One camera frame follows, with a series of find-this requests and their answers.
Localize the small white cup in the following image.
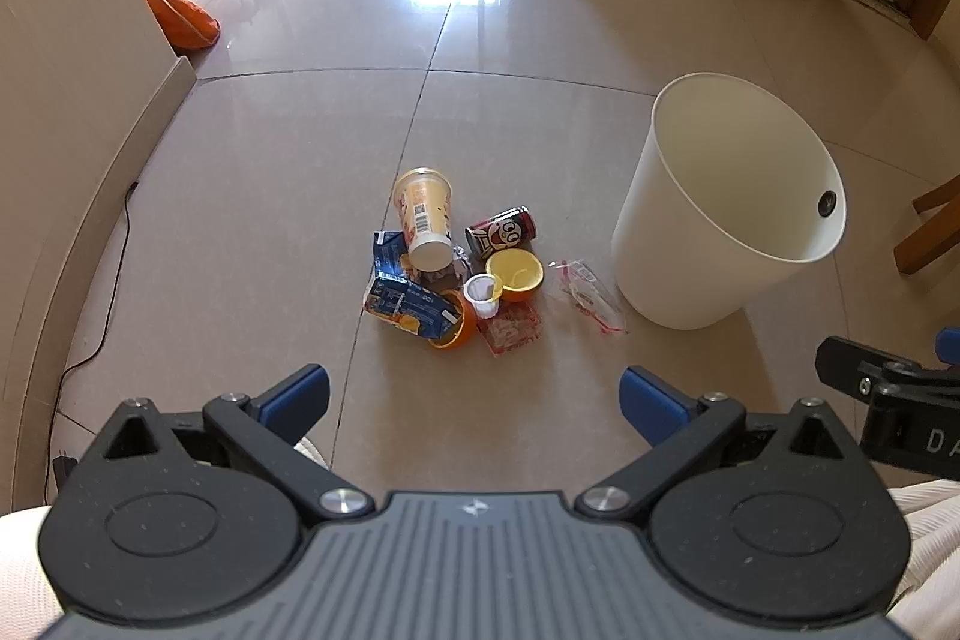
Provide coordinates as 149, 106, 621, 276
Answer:
463, 275, 503, 319

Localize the clear wrapper with red print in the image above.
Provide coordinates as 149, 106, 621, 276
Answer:
551, 257, 629, 337

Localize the yellow paper cup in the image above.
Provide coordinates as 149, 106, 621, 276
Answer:
394, 167, 457, 272

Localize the white plastic trash bin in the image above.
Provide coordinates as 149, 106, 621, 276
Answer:
611, 72, 848, 331

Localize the black floor cable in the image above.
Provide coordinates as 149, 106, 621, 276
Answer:
51, 182, 140, 485

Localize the red drink can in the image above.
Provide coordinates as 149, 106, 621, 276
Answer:
465, 206, 537, 259

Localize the red and white snack wrapper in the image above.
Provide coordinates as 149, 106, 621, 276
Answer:
476, 306, 545, 357

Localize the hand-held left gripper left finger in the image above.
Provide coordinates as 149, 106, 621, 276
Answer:
88, 364, 376, 525

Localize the orange plastic bowl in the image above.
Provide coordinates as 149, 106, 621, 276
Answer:
427, 289, 477, 352

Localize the orange bag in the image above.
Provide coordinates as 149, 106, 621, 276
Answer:
142, 0, 220, 50

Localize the blue snack carton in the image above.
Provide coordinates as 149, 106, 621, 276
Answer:
364, 276, 460, 337

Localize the yellow plastic bowl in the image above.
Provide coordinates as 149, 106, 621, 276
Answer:
485, 250, 544, 304

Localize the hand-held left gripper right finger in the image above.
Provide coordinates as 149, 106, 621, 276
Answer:
574, 366, 865, 525

